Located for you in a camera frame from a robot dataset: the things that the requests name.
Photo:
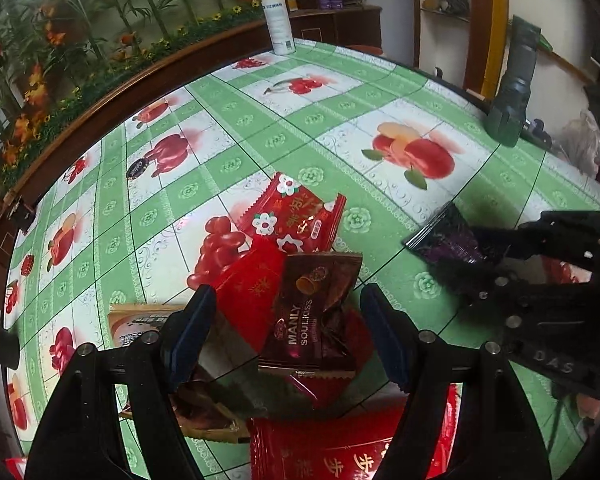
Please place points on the white spray bottle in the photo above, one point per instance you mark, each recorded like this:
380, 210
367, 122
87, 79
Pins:
279, 20

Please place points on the dark purple snack packet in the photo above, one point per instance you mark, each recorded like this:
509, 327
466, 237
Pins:
447, 237

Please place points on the artificial flower display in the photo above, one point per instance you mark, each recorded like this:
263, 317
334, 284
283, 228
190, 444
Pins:
95, 35

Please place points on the dark brown chocolate packet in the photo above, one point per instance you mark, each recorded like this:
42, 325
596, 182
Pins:
305, 320

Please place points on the red cardboard box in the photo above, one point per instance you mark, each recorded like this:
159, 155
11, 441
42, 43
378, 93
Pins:
16, 469

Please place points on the small black box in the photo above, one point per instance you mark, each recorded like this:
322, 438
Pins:
21, 215

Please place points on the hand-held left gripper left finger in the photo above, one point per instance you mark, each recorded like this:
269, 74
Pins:
187, 342

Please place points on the grey green flashlight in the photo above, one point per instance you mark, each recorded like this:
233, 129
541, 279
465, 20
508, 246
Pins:
512, 85

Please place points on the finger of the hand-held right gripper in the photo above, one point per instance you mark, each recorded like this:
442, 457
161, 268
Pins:
540, 330
570, 240

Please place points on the wooden cabinet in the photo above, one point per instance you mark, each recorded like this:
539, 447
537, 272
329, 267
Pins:
340, 27

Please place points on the pale plastic bag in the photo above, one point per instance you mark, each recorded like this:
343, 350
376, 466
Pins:
586, 145

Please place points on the large red gold-lettered packet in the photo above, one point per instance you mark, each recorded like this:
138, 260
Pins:
320, 452

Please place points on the plain red snack packet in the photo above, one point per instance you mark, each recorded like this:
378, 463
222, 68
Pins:
250, 290

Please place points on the brown snack packet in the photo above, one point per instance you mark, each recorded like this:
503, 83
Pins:
130, 322

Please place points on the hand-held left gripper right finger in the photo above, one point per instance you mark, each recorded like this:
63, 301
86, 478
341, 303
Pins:
386, 342

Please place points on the fruit print tablecloth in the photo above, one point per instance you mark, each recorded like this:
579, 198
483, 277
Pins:
330, 125

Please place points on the red flower print packet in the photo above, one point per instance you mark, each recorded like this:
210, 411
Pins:
290, 220

